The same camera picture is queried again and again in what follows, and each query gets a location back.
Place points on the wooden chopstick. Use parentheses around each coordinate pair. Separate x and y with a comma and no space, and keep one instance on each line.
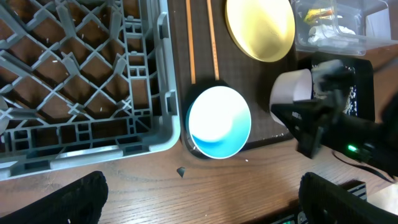
(213,41)
(190,42)

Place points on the clear plastic waste bin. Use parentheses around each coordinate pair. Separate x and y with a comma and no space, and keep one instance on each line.
(369,24)

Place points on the yellow round plate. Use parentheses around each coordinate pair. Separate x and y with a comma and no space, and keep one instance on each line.
(262,29)

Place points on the black waste tray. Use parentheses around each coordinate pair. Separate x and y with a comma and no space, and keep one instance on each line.
(361,97)

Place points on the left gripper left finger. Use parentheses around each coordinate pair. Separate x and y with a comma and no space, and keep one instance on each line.
(78,202)

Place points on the grey plastic dish rack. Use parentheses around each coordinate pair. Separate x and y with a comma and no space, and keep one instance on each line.
(85,82)

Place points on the dark brown serving tray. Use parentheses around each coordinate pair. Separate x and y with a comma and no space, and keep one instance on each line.
(253,79)

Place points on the white bowl with crumbs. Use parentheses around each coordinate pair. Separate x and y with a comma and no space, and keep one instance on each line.
(289,87)

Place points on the green yellow snack wrapper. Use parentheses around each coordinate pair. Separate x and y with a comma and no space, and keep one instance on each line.
(316,14)

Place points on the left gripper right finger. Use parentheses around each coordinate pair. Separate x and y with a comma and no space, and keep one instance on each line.
(324,202)

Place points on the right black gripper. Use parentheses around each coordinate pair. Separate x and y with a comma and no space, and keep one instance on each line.
(308,120)

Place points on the white tissue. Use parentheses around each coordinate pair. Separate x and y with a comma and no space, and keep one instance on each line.
(324,34)

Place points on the light blue bowl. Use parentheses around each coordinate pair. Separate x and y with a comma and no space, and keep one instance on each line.
(219,122)

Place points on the white cup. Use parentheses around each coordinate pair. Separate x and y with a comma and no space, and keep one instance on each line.
(3,120)

